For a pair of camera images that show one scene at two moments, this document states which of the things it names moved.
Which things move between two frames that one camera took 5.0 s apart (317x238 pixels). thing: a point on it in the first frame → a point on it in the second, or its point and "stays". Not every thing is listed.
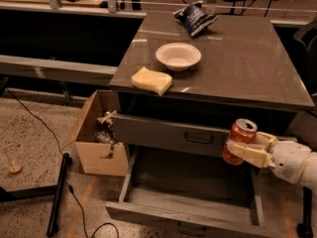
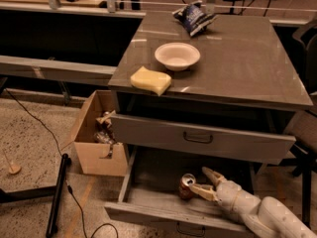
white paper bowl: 178,57 stays
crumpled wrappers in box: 103,132 stays
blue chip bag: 195,18 stays
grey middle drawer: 191,192 stays
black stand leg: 41,193 stays
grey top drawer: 177,136 stays
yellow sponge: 158,82 stays
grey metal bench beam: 56,69 stays
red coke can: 241,130 → 187,179
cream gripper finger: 254,156 → 205,190
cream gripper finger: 265,141 → 216,177
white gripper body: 291,160 → 227,194
